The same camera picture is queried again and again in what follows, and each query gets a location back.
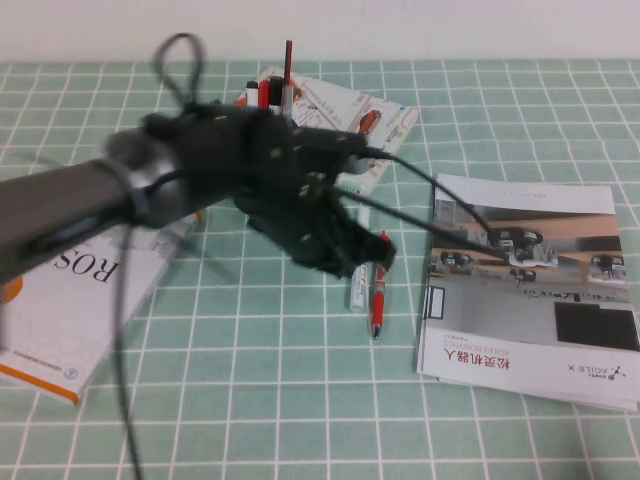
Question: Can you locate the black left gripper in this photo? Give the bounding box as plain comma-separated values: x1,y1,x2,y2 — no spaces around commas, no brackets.
233,173,398,280

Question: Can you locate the white paint marker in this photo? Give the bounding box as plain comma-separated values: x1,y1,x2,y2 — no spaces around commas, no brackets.
348,207,374,315

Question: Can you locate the red gel pen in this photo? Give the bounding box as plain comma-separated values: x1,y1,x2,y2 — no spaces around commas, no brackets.
370,229,393,342

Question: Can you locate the red map cover book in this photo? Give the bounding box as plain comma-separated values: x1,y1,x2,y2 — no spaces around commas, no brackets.
232,65,420,197

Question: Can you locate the AgileX robotics brochure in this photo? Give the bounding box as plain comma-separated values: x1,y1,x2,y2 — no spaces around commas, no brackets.
416,173,640,414

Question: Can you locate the green checked tablecloth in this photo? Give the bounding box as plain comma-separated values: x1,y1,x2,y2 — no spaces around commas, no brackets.
0,59,640,480

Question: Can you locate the black cap whiteboard marker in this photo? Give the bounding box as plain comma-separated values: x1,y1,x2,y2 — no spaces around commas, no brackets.
269,76,285,115

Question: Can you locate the white orange ROS book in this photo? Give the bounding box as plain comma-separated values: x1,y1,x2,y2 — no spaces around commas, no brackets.
0,207,204,407

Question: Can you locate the black camera cable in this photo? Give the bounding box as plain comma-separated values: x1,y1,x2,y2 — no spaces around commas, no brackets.
332,147,512,262

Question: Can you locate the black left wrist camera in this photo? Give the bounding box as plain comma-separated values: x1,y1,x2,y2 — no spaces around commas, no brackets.
292,125,374,176

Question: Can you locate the thin grey hanging cable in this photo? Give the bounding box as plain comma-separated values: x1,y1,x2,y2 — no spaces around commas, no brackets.
113,164,147,480

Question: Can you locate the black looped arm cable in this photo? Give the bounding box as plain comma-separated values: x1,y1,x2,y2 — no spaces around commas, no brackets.
151,32,208,110

